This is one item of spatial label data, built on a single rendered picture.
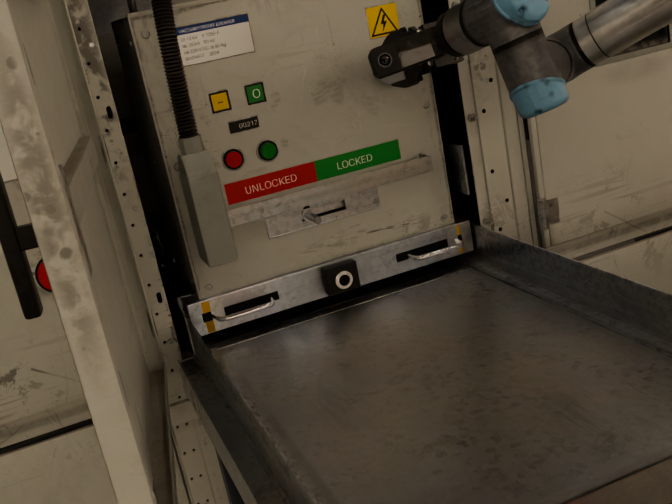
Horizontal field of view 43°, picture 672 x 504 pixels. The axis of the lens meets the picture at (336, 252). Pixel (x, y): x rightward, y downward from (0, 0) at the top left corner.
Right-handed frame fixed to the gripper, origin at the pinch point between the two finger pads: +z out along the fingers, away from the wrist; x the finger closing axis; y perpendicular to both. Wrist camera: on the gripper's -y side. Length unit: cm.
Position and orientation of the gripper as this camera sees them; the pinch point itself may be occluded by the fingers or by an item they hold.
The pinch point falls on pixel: (375, 73)
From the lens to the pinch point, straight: 145.8
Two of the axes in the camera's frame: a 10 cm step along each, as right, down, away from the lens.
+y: 7.9, -3.2, 5.2
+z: -5.1, 1.1, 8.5
